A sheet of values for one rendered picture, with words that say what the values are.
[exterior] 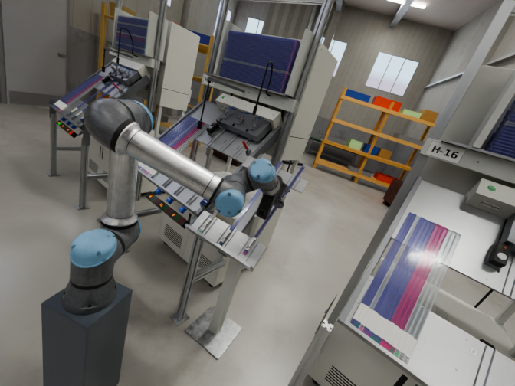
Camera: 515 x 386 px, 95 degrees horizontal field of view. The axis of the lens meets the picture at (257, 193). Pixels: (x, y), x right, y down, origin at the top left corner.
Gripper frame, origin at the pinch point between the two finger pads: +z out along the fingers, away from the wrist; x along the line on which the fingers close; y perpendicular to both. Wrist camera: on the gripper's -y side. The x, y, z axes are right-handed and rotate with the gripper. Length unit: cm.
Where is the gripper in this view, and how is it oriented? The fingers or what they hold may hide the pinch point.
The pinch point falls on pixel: (276, 206)
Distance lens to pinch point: 104.9
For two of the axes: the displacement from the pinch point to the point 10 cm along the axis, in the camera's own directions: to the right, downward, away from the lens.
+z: 2.4, 3.4, 9.1
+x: -8.3, -4.1, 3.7
